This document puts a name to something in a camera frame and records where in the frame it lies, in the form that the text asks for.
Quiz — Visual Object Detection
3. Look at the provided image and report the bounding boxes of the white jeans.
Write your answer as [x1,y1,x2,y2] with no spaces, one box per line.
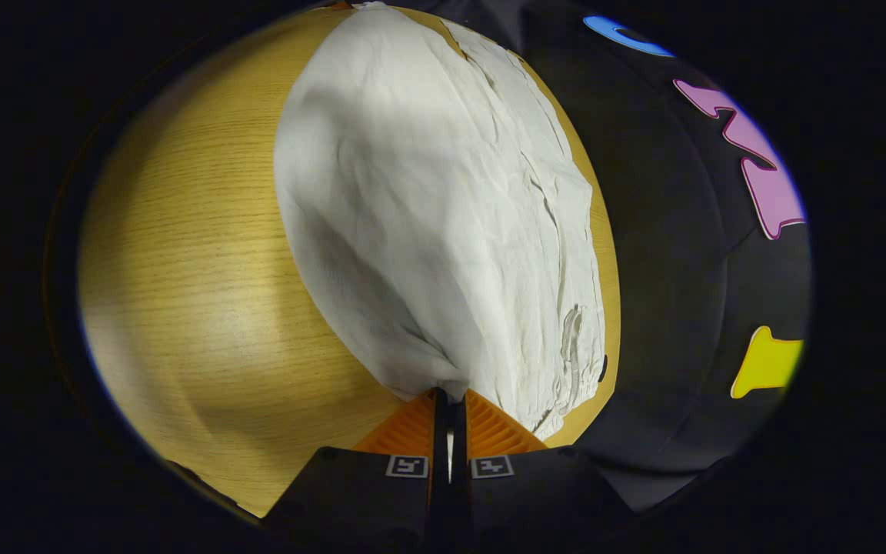
[274,2,607,441]

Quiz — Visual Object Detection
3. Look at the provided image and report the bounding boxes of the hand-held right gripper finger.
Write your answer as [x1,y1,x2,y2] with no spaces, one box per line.
[449,389,636,544]
[258,387,451,544]

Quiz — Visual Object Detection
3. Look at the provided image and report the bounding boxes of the black backdrop cloth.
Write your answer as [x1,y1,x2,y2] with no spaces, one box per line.
[412,0,813,512]

